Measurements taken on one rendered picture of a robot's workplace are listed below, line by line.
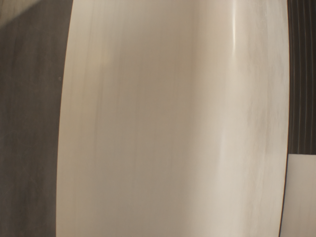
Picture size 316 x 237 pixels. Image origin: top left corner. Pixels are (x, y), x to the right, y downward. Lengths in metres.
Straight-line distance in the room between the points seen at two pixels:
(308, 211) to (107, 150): 1.07
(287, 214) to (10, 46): 1.41
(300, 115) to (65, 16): 1.19
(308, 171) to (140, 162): 0.99
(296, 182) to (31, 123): 1.27
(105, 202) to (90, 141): 0.16
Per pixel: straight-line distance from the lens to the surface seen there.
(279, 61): 1.46
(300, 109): 1.70
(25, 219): 0.75
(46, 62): 0.77
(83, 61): 1.03
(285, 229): 1.75
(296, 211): 1.73
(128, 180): 0.91
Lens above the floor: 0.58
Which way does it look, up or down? 3 degrees up
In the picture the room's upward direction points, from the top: 4 degrees clockwise
